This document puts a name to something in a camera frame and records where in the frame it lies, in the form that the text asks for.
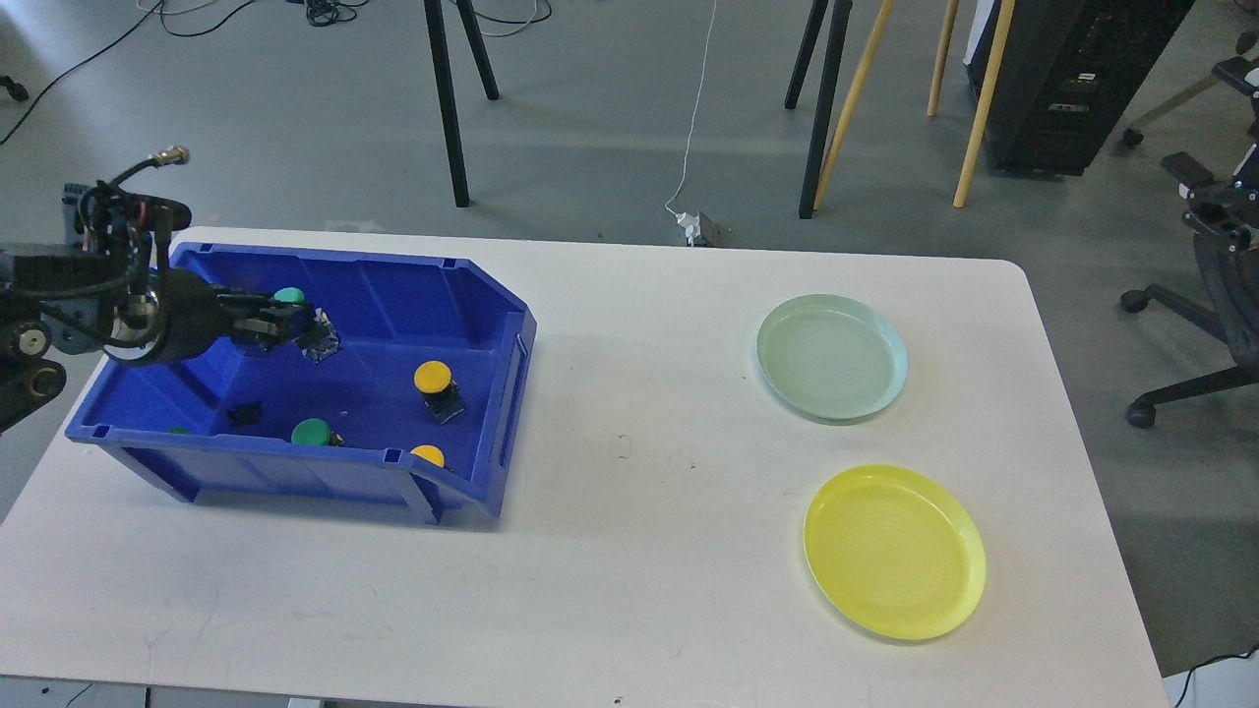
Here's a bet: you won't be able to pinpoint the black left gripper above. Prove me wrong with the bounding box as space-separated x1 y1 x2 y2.
103 268 316 367

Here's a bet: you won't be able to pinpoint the yellow push button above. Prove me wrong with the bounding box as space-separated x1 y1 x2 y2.
413 360 466 425

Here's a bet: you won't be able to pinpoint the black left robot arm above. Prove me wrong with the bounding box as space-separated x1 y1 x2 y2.
1 147 340 430

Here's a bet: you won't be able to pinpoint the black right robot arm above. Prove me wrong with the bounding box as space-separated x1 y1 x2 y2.
1161 145 1258 254

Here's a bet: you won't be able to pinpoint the yellow push button front rim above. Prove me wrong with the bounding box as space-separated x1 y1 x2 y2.
409 443 447 469

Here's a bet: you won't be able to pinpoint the light green plate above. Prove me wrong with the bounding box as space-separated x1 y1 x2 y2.
755 294 909 423

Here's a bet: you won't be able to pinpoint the yellow plate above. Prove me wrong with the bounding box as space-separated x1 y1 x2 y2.
802 464 988 642

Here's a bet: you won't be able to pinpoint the small black part in bin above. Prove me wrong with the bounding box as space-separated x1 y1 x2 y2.
227 401 264 430

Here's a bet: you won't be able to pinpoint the blue plastic storage bin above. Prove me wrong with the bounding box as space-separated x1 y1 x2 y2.
65 242 536 524

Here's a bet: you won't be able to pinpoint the black tripod legs left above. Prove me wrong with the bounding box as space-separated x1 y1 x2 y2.
423 0 501 209

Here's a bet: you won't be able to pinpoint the white power adapter on floor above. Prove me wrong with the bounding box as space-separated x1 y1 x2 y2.
676 210 721 248

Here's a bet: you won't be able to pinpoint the black stand legs centre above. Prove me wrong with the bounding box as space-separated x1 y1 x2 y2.
783 1 854 220

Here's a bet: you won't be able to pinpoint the wooden easel legs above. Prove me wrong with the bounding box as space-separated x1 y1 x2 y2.
815 0 1016 209

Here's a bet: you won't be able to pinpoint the black computer tower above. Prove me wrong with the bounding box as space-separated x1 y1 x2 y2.
985 1 1194 176

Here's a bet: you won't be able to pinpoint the black office chair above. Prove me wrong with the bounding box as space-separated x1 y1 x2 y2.
1119 57 1259 428

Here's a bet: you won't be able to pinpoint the white power cable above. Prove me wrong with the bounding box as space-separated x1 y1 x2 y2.
665 0 719 219

